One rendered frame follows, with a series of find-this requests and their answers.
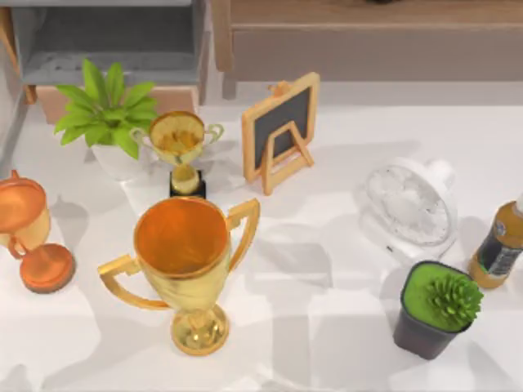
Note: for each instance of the salmon-coloured box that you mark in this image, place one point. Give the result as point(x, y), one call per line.
point(171, 97)

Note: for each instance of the copper trophy round base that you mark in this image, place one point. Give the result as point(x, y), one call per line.
point(24, 216)

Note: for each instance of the white desk fan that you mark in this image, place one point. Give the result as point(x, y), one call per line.
point(408, 208)

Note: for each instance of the small gold trophy black base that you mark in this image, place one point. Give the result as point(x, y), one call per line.
point(177, 141)

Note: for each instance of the leafy plant in white pot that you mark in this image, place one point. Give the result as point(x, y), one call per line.
point(107, 112)

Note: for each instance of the grey cabinet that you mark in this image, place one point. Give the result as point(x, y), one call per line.
point(110, 41)

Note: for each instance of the orange juice bottle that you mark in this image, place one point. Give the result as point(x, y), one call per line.
point(498, 245)

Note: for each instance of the wooden cupboard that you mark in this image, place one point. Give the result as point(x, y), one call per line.
point(367, 36)

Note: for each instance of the wooden framed blackboard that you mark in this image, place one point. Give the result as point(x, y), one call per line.
point(282, 122)

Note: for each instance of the large gold trophy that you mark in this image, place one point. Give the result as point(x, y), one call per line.
point(180, 261)

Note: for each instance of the succulent in dark grey pot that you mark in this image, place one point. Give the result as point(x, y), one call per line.
point(433, 306)

